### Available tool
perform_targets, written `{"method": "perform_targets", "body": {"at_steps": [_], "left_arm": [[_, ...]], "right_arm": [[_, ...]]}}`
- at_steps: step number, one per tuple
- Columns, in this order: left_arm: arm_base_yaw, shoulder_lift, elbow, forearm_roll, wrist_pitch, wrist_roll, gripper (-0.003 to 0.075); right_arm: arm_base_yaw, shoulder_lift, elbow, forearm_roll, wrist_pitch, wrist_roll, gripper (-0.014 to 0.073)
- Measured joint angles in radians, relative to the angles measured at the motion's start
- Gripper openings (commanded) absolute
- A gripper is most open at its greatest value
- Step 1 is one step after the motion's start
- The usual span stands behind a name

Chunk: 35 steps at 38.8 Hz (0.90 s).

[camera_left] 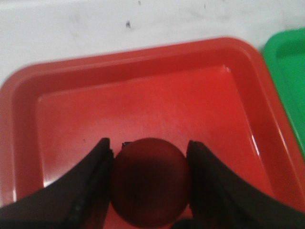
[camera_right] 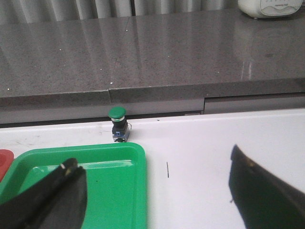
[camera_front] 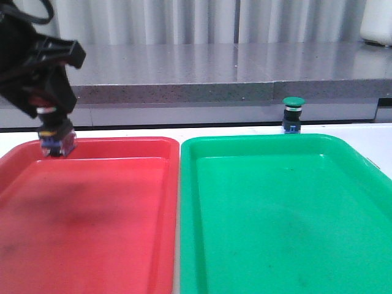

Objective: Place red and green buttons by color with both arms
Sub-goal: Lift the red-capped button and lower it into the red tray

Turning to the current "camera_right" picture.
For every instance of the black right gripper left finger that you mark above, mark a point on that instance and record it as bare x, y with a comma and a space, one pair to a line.
58, 201

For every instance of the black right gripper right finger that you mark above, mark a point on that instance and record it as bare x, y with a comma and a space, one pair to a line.
263, 200

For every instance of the green mushroom push button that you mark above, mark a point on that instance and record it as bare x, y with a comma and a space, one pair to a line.
121, 127

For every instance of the green plastic tray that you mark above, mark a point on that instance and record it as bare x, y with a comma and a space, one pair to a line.
116, 181

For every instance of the red plastic tray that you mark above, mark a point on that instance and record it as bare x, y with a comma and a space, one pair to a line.
6, 159

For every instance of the grey stone counter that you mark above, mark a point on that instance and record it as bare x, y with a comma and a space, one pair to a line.
149, 64

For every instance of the white appliance on counter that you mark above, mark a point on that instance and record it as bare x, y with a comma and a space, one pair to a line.
269, 8

